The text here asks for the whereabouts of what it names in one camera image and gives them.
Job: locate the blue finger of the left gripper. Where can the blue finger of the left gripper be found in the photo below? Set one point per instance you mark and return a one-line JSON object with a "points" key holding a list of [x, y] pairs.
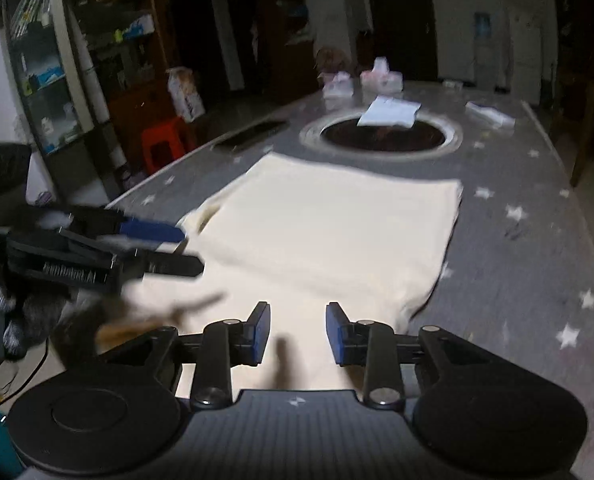
{"points": [[151, 231], [163, 263]]}

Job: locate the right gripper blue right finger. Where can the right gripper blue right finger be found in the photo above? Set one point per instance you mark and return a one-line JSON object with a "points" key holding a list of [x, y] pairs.
{"points": [[348, 340]]}

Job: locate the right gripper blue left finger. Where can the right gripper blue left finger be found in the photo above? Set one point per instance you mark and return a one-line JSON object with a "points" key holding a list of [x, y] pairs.
{"points": [[251, 337]]}

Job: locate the cream sweater garment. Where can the cream sweater garment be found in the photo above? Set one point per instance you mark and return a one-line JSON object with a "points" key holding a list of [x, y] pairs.
{"points": [[297, 235]]}

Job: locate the red plastic stool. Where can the red plastic stool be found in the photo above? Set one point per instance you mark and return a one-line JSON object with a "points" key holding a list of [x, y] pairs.
{"points": [[166, 142]]}

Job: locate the white patterned paper bag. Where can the white patterned paper bag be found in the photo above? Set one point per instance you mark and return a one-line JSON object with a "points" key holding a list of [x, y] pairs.
{"points": [[184, 94]]}

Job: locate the black smartphone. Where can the black smartphone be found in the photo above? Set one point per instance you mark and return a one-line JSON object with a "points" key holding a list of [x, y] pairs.
{"points": [[250, 136]]}

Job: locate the round black induction cooktop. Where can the round black induction cooktop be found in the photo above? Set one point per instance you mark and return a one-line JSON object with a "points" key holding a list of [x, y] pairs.
{"points": [[339, 133]]}

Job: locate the white tissue sheet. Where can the white tissue sheet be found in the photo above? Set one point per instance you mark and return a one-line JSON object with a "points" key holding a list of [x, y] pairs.
{"points": [[385, 111]]}

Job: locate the floor fan with cover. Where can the floor fan with cover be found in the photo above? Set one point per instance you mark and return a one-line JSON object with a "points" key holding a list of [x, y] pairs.
{"points": [[330, 61]]}

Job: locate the pink tissue box rear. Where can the pink tissue box rear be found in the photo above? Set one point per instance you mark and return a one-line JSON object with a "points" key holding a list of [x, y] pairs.
{"points": [[380, 79]]}

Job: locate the water dispenser with bottle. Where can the water dispenser with bottle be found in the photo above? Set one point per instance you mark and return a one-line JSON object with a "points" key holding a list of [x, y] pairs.
{"points": [[484, 52]]}

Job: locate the dark entrance door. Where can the dark entrance door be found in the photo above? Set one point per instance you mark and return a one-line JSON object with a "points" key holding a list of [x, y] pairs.
{"points": [[405, 35]]}

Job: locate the white refrigerator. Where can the white refrigerator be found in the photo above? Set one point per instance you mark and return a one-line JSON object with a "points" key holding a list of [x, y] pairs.
{"points": [[524, 32]]}

